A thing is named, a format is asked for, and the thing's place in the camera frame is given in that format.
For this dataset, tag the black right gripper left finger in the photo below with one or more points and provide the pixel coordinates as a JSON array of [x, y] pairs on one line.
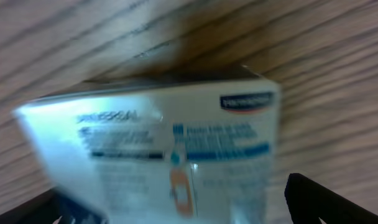
[[53, 207]]

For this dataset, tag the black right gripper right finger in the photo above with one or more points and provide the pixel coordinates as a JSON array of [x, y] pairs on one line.
[[311, 203]]

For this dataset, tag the white plaster box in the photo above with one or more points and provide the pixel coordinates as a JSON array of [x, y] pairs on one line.
[[195, 150]]

